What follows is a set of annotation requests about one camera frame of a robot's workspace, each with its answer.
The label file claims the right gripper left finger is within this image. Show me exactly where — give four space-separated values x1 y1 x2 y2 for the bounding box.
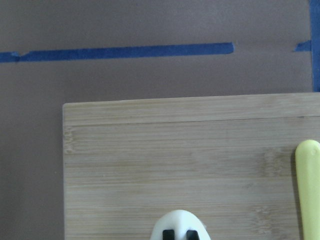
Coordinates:
162 229 174 240

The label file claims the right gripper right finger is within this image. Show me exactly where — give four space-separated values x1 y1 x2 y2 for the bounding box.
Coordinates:
186 230 199 240

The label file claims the wooden cutting board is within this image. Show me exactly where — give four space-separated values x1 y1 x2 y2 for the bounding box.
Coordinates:
62 92 320 240

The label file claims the yellow plastic knife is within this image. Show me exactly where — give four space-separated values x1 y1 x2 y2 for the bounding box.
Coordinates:
295 139 320 240

